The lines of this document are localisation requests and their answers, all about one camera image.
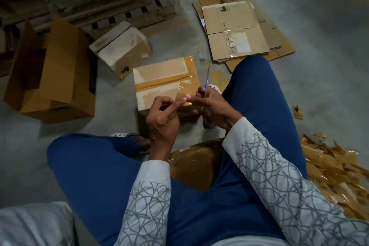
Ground person's right hand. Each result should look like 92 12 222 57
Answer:
186 85 244 132

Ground person's left white clog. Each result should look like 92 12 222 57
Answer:
110 131 152 153

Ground large black-label cardboard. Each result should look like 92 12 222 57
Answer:
3 13 99 124

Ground flat brown cardboard sheet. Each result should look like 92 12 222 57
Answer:
192 0 297 73

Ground small cardboard box being taped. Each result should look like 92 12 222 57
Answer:
132 55 202 118

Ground wooden pallet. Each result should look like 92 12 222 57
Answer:
0 0 177 76

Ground white woven sack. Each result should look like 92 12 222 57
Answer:
0 201 79 246

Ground person's white clog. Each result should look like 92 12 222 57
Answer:
110 131 152 153
202 84 223 130

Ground blue-handled cutter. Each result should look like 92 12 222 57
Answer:
202 64 213 98

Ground small brown cardboard box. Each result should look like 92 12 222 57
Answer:
88 20 153 81

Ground person's right white clog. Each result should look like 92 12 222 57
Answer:
202 84 223 130

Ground person's right forearm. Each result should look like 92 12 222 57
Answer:
221 116 369 246

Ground brown plastic-wrapped stool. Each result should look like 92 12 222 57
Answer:
167 138 226 192

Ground person's left hand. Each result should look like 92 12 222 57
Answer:
145 93 192 162

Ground crumpled brown tape scraps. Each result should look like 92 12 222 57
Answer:
300 132 369 222

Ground person's blue trousers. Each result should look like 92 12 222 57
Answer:
46 54 309 246

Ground person's grey shirt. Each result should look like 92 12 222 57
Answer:
210 235 290 246

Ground person's left forearm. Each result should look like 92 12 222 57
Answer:
113 159 173 246

